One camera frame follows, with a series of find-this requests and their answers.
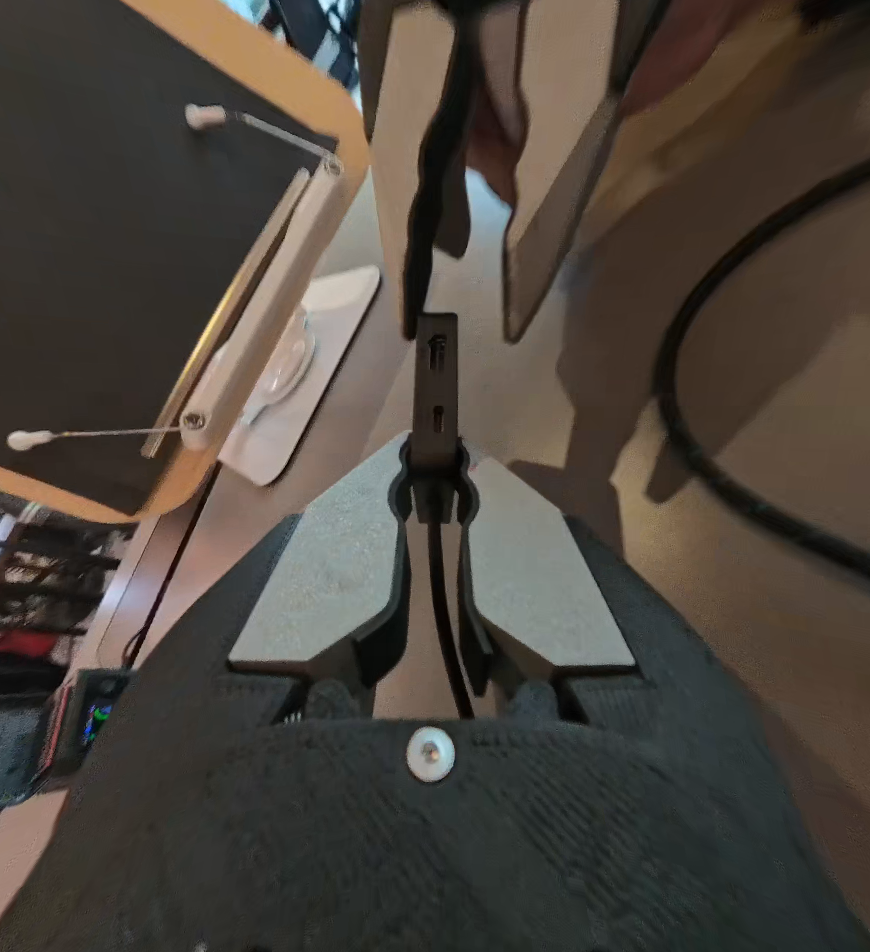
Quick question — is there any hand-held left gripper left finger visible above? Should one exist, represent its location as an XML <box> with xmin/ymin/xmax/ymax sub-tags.
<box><xmin>228</xmin><ymin>433</ymin><xmax>413</xmax><ymax>689</ymax></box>

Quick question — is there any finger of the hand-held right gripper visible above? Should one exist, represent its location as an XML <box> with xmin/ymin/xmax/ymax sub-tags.
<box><xmin>358</xmin><ymin>0</ymin><xmax>477</xmax><ymax>342</ymax></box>
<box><xmin>480</xmin><ymin>0</ymin><xmax>625</xmax><ymax>345</ymax></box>

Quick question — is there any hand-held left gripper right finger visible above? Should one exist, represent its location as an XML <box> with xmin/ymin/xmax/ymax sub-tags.
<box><xmin>456</xmin><ymin>439</ymin><xmax>637</xmax><ymax>698</ymax></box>

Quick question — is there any black braided hdmi cable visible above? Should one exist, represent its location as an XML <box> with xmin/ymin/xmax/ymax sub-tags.
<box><xmin>651</xmin><ymin>141</ymin><xmax>870</xmax><ymax>607</ymax></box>

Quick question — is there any black multiport adapter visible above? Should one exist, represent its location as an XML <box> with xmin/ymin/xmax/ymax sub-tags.
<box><xmin>411</xmin><ymin>312</ymin><xmax>477</xmax><ymax>721</ymax></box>

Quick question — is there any person's right hand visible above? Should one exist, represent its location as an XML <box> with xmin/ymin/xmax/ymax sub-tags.
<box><xmin>628</xmin><ymin>0</ymin><xmax>801</xmax><ymax>113</ymax></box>

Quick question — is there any black wooden-rimmed board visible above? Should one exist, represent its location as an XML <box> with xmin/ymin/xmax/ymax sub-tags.
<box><xmin>0</xmin><ymin>0</ymin><xmax>371</xmax><ymax>525</ymax></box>

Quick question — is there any small black display device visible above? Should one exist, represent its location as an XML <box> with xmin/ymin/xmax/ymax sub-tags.
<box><xmin>0</xmin><ymin>668</ymin><xmax>134</xmax><ymax>819</ymax></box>

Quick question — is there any white peg with cord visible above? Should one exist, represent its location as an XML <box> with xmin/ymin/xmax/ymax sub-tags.
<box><xmin>184</xmin><ymin>103</ymin><xmax>344</xmax><ymax>176</ymax></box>
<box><xmin>7</xmin><ymin>413</ymin><xmax>209</xmax><ymax>452</ymax></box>

